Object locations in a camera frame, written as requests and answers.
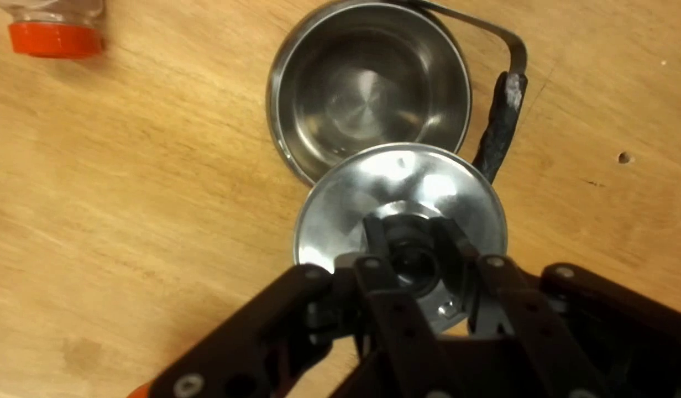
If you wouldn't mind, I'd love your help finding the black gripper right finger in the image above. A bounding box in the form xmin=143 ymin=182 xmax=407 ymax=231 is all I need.
xmin=459 ymin=252 xmax=681 ymax=398

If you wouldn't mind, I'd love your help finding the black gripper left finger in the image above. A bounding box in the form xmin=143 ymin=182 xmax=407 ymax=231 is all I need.
xmin=128 ymin=252 xmax=460 ymax=398

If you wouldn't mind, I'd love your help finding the stainless steel kettle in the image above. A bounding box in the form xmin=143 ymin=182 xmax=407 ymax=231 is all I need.
xmin=264 ymin=0 xmax=532 ymax=186

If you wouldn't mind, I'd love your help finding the spice bottle orange cap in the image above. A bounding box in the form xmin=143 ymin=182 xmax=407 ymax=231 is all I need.
xmin=0 ymin=0 xmax=108 ymax=62

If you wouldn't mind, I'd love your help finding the steel kettle lid black knob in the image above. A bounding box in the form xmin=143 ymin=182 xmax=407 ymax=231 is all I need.
xmin=292 ymin=139 xmax=512 ymax=335

